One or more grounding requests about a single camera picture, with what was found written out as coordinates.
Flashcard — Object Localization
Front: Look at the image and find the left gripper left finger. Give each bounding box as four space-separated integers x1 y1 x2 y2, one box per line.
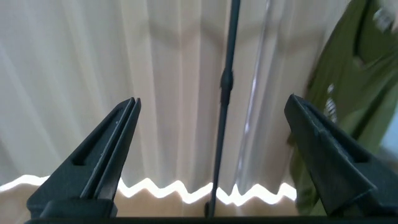
25 96 142 219

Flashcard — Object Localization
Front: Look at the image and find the black clothes rack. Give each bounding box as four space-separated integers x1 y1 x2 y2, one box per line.
203 0 242 218

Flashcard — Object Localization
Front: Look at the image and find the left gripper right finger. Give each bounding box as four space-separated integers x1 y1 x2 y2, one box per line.
284 94 398 218

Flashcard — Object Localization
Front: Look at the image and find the green printed t-shirt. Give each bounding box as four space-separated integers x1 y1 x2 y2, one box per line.
287 0 398 217

